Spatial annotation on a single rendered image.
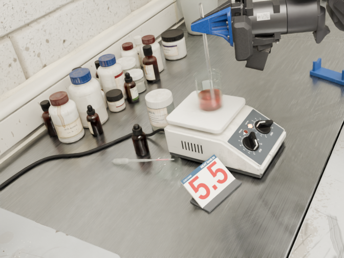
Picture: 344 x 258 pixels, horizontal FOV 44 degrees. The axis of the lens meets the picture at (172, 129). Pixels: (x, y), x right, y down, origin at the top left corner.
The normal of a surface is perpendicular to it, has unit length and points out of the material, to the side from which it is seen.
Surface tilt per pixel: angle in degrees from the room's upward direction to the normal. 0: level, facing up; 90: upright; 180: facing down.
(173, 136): 90
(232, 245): 0
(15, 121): 90
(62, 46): 90
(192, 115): 0
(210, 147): 90
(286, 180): 0
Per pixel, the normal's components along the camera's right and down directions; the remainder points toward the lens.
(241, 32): -0.13, 0.56
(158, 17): 0.85, 0.17
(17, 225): -0.15, -0.82
